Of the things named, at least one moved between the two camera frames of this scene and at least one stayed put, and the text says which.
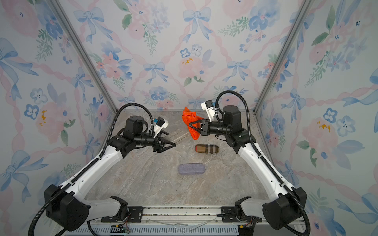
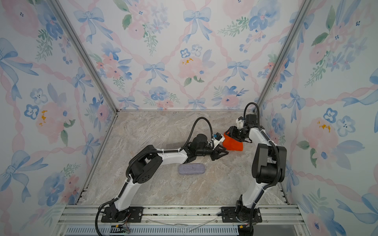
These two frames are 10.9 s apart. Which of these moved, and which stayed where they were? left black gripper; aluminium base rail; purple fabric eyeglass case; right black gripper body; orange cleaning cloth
Moved: left black gripper; right black gripper body; orange cleaning cloth
Stayed: purple fabric eyeglass case; aluminium base rail
